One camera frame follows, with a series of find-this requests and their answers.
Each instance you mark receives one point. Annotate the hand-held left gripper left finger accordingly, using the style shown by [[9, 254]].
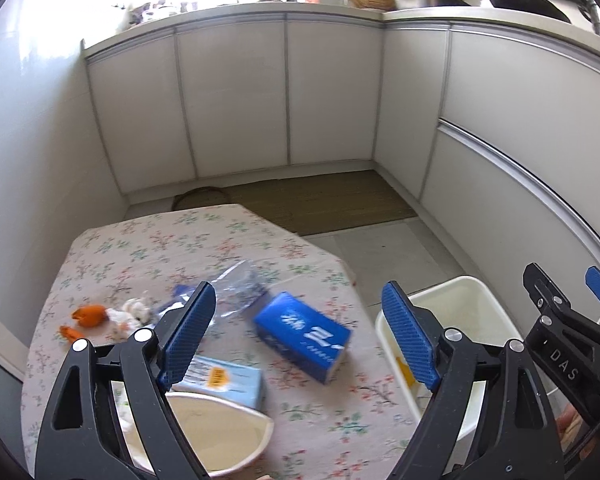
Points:
[[187, 330]]

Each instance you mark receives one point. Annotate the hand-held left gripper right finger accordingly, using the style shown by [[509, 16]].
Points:
[[410, 342]]

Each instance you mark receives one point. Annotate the yellow peel piece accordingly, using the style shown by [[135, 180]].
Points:
[[406, 371]]

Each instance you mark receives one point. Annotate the white plastic bin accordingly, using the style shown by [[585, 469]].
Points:
[[460, 300]]

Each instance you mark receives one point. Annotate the clear plastic bag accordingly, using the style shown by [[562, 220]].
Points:
[[240, 280]]

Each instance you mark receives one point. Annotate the large orange peel piece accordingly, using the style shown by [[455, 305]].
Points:
[[90, 315]]

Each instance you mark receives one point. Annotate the dark blue carton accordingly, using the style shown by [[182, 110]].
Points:
[[300, 330]]

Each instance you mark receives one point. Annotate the small orange peel piece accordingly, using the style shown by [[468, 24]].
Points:
[[71, 334]]

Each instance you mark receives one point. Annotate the person's right hand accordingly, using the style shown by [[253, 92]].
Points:
[[572, 425]]

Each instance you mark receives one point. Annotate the crumpled white tissue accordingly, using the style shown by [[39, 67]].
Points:
[[122, 317]]

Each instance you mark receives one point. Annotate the light blue milk carton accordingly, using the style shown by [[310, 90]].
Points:
[[240, 380]]

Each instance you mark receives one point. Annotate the dark round floor basket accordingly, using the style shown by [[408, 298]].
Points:
[[200, 192]]

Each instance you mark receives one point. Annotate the brown floor mat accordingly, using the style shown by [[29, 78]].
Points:
[[330, 200]]

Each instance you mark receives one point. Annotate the white kitchen cabinets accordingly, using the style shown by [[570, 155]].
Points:
[[330, 90]]

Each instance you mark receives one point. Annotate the black wok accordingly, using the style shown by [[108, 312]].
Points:
[[525, 2]]

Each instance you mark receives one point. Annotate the wicker basket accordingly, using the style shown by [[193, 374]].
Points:
[[367, 0]]

